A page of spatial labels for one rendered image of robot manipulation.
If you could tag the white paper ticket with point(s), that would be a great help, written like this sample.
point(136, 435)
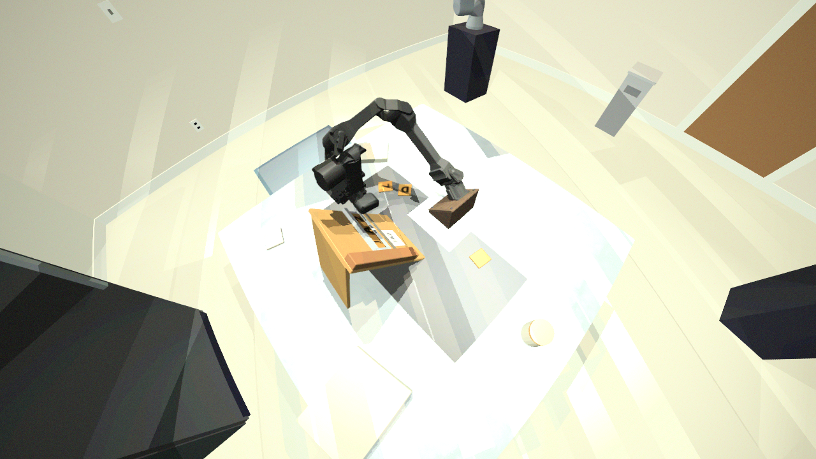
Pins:
point(395, 240)

